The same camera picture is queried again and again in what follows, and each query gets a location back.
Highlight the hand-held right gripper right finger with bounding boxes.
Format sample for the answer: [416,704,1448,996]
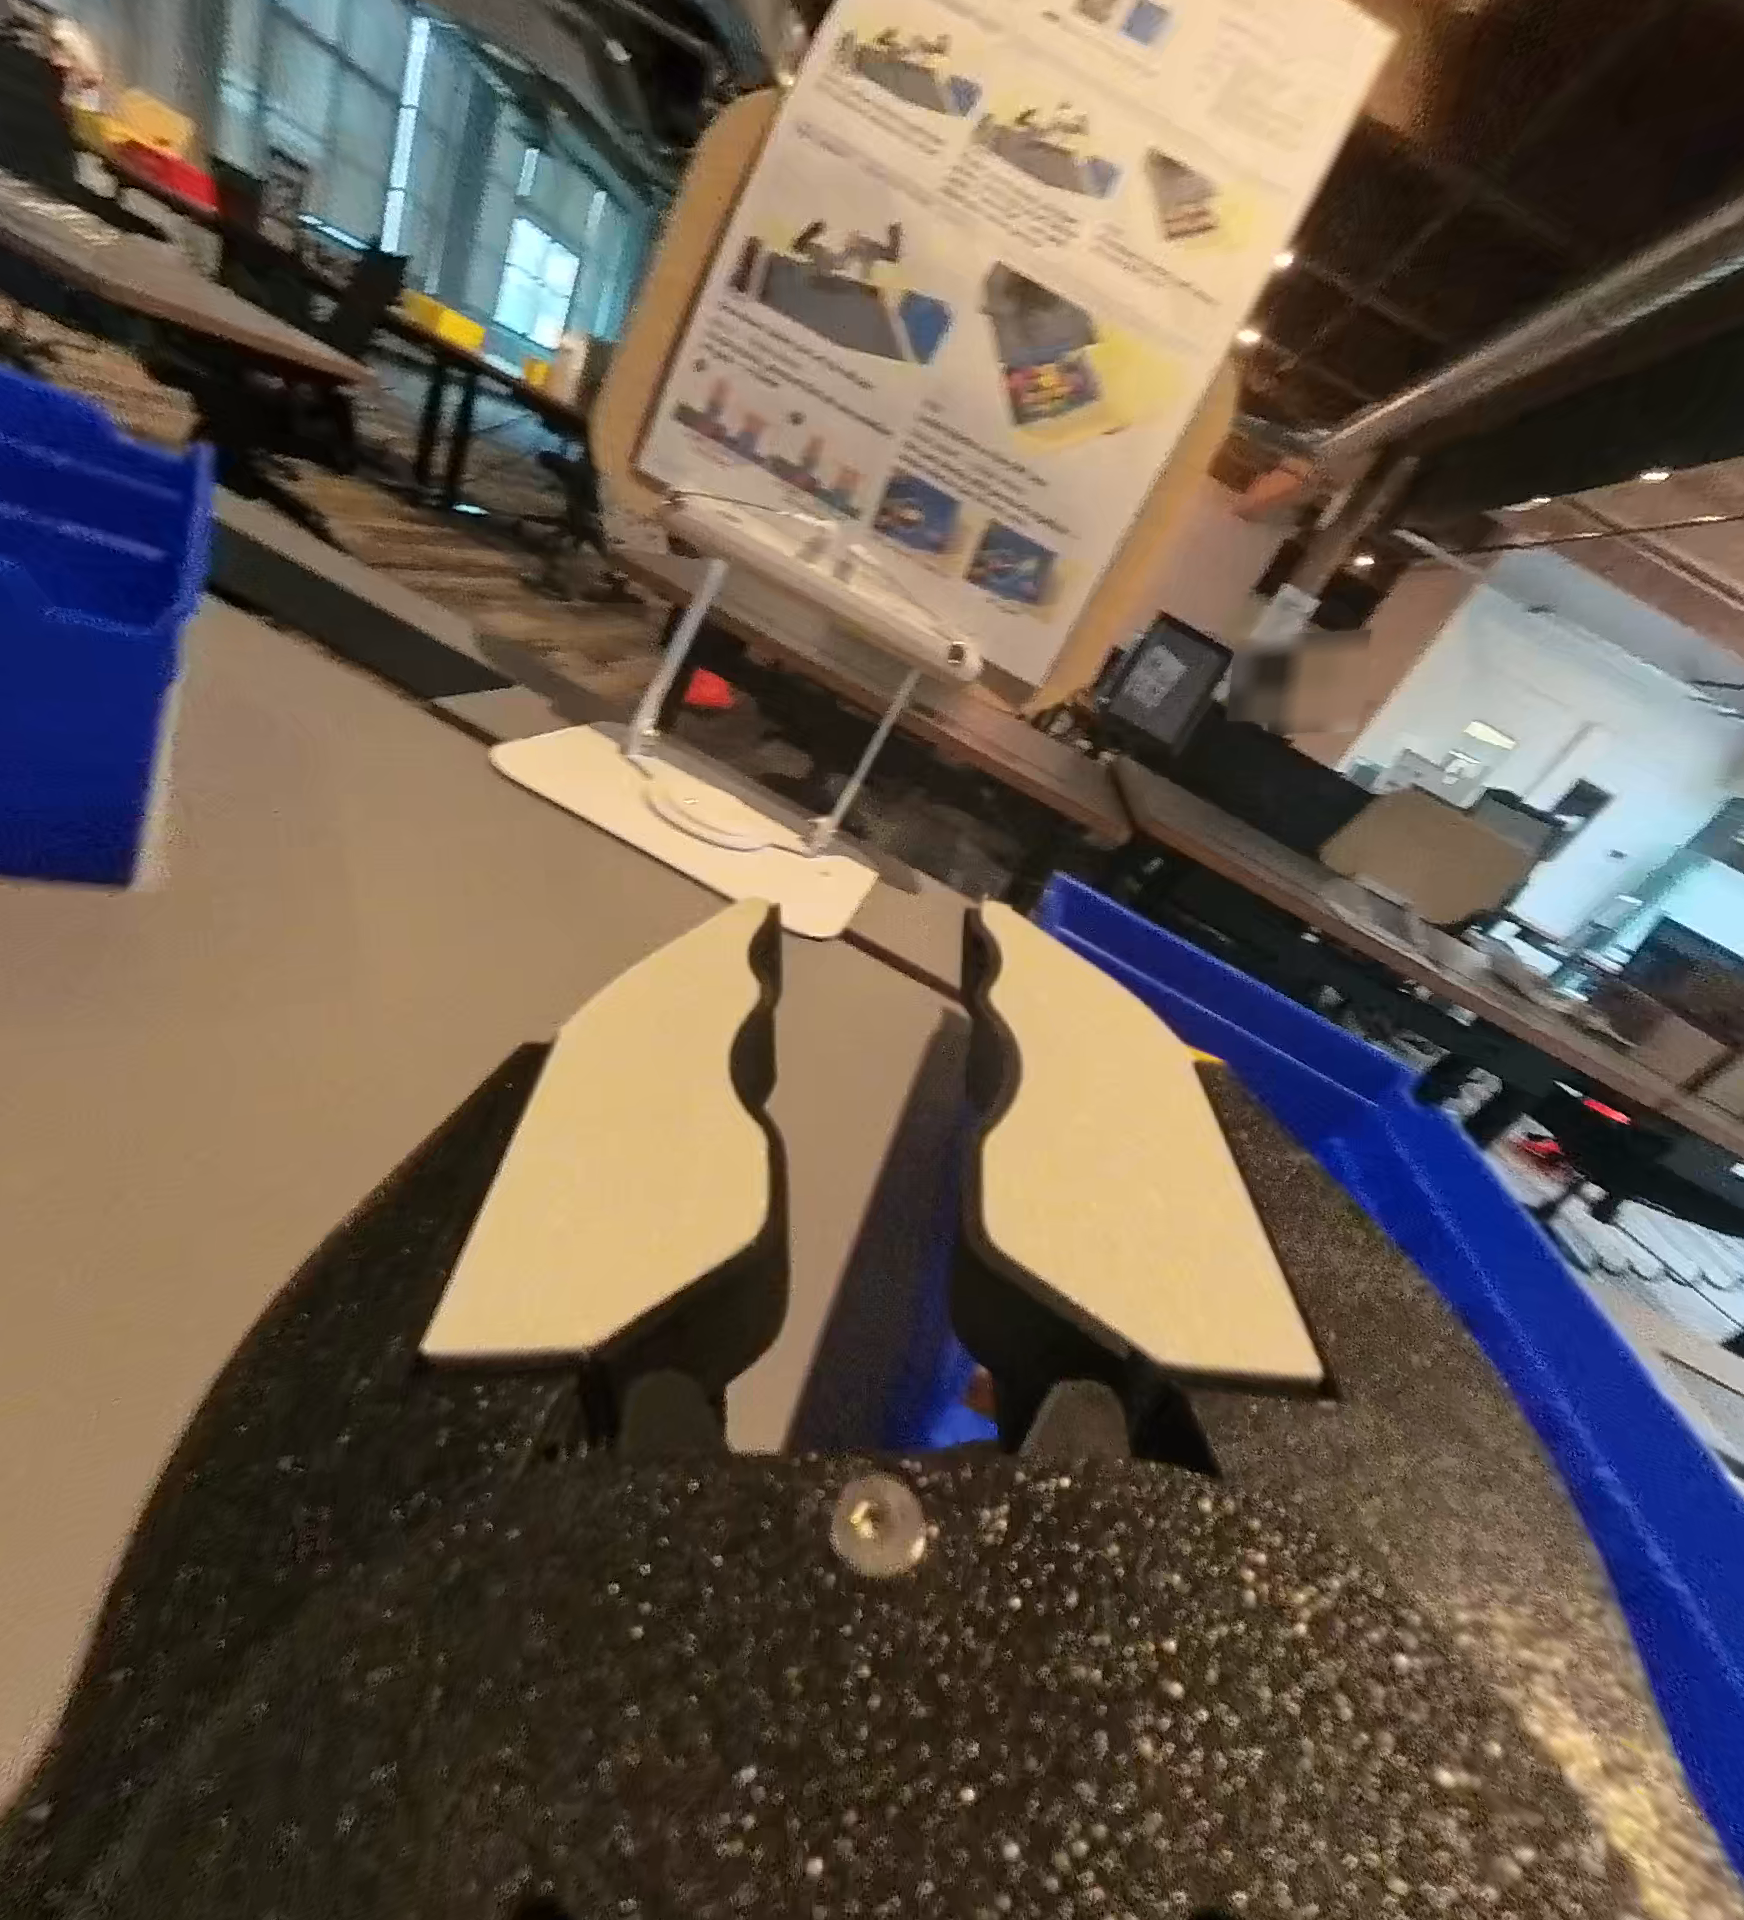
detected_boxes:
[956,900,1327,1467]

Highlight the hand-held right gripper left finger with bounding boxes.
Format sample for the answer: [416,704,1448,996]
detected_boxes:
[421,897,792,1447]

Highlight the blue plastic bin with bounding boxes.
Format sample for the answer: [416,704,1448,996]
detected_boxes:
[878,873,1744,1895]
[0,334,219,888]

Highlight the brown long table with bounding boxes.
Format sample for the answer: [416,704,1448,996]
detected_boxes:
[1111,756,1744,1208]
[617,546,1136,850]
[0,143,381,452]

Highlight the cardboard box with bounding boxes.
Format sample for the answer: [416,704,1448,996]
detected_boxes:
[1319,787,1544,927]

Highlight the black device with label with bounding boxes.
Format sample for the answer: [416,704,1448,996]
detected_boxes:
[1093,612,1239,755]

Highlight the black office chair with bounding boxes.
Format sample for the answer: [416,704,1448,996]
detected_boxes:
[525,337,637,602]

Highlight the whiteboard on stand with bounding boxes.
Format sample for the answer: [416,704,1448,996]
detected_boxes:
[592,82,1243,706]

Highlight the printed instruction poster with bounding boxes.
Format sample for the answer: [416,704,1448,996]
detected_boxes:
[633,0,1398,685]

